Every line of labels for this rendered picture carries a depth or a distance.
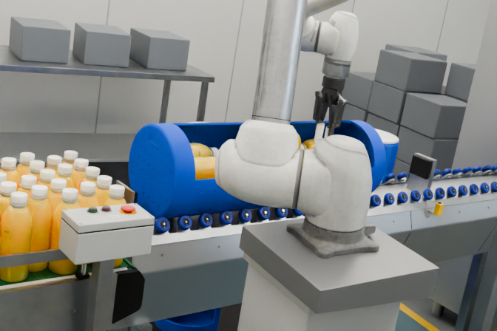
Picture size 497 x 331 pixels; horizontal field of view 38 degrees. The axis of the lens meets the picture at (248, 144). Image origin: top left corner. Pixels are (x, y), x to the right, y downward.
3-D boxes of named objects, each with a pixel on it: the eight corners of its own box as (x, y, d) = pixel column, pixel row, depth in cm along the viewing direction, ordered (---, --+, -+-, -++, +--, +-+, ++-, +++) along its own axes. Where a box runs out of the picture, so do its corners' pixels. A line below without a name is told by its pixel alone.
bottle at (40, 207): (15, 267, 180) (21, 199, 175) (22, 256, 186) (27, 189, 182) (44, 271, 180) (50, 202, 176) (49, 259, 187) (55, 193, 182)
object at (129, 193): (134, 231, 209) (139, 190, 205) (127, 232, 207) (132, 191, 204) (119, 219, 216) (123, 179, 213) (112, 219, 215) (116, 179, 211)
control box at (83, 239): (150, 254, 178) (155, 216, 175) (75, 265, 166) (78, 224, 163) (132, 239, 185) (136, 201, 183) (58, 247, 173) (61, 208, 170)
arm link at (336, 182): (367, 236, 177) (381, 152, 170) (293, 226, 178) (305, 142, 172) (364, 212, 192) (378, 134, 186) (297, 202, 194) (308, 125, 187)
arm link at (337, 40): (353, 60, 240) (315, 53, 241) (362, 13, 236) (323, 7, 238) (353, 63, 230) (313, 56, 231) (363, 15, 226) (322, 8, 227)
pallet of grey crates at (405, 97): (487, 219, 584) (523, 75, 554) (414, 224, 542) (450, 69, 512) (390, 171, 682) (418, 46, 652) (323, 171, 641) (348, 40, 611)
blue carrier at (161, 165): (374, 210, 259) (396, 137, 250) (166, 236, 206) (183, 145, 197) (323, 177, 280) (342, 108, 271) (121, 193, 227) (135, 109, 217)
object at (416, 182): (429, 196, 290) (437, 159, 286) (422, 197, 288) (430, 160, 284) (410, 188, 298) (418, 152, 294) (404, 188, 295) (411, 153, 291)
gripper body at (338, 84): (351, 79, 236) (346, 106, 238) (333, 74, 242) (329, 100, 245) (335, 78, 231) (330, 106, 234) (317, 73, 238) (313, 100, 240)
